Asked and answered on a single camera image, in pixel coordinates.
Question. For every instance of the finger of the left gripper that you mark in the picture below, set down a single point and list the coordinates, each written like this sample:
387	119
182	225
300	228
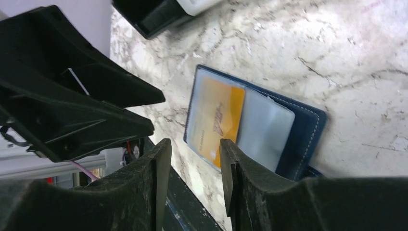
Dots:
65	125
42	52

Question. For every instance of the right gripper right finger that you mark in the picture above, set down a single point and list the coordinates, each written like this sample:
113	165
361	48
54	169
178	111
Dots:
257	199

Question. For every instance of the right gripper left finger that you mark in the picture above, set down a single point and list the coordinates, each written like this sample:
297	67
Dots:
131	199

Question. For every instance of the blue leather card holder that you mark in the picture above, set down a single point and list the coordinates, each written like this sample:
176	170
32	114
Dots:
277	131

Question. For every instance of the left black plastic bin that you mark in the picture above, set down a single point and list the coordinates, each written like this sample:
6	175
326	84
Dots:
151	17

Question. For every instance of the white plastic bin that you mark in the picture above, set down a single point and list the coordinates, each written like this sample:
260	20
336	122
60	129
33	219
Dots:
195	7

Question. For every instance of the black metal base rail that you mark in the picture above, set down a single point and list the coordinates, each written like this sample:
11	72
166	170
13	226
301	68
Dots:
183	211

